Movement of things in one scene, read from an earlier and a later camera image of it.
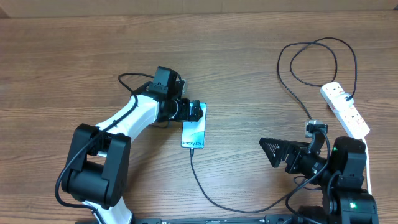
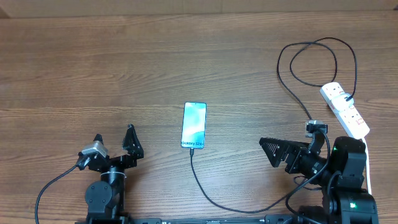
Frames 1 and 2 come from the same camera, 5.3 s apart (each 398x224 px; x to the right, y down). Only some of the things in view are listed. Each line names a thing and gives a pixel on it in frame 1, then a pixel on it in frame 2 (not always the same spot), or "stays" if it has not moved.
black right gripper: [293, 149] stays
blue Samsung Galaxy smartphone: [194, 133] stays
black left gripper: [182, 113] → [134, 152]
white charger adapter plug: [342, 102] stays
